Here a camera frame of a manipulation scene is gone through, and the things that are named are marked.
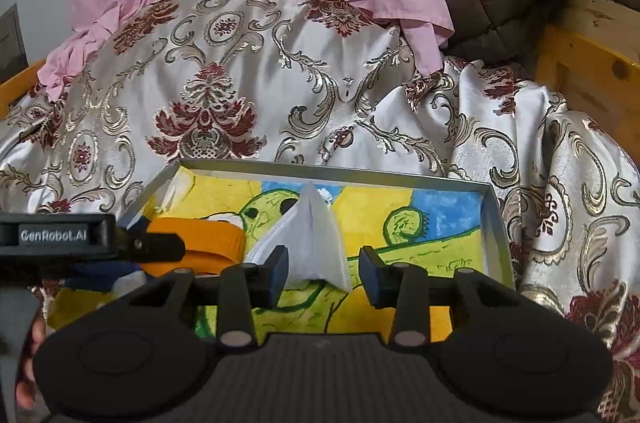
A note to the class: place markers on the grey-brown door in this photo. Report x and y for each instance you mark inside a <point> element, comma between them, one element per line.
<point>10,43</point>

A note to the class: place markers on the white floral brocade blanket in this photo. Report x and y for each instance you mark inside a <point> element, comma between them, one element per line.
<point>250,78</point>

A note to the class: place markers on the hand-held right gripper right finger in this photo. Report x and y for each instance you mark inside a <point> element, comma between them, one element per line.
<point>372,275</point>

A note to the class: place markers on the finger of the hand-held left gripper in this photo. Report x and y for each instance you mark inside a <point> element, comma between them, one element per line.
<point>150,245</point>

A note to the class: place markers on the person's left hand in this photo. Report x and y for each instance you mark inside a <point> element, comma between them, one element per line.
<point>30,383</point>

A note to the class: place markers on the orange band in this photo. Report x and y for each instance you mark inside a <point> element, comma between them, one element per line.
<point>210,238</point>

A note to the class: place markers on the grey tray with painted bottom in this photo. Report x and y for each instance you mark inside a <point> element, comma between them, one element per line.
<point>425,213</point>

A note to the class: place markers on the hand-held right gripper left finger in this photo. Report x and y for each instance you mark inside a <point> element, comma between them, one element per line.
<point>277,275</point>

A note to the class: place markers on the navy and white sock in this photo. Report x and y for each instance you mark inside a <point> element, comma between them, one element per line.
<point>100,278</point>

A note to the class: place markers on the wooden bed frame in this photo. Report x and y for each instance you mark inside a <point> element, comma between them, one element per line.
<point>575,68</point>

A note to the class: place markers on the white face mask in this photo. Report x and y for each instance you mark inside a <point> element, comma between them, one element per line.
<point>315,243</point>

